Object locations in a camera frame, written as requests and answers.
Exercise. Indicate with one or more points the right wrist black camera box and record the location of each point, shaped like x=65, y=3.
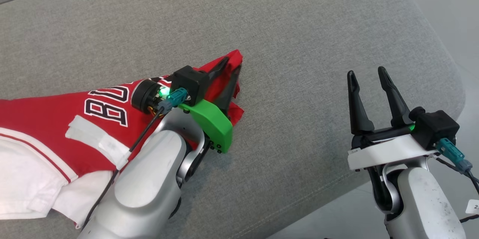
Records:
x=436, y=126

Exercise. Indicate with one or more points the red jersey with black lettering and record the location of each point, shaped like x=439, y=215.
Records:
x=45, y=119

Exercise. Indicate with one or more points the white paper tag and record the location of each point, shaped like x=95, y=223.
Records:
x=473, y=206

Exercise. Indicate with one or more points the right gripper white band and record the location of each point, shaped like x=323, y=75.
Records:
x=389, y=153

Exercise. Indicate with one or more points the grey fabric sofa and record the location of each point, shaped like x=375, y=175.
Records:
x=299, y=36

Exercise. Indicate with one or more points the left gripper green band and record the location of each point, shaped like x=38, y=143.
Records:
x=211, y=121

